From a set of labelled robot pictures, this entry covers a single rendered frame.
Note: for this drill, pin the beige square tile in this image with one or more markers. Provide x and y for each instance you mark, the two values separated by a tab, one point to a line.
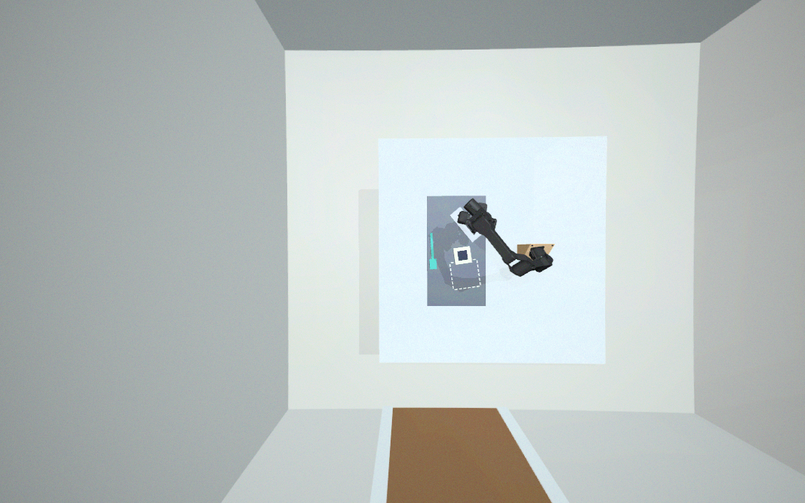
462	255

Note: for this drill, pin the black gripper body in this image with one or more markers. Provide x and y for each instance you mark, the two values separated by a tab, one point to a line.
463	218

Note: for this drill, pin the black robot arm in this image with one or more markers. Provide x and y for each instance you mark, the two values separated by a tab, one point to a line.
482	222

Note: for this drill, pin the teal flat spatula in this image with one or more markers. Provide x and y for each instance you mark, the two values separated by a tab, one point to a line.
433	262

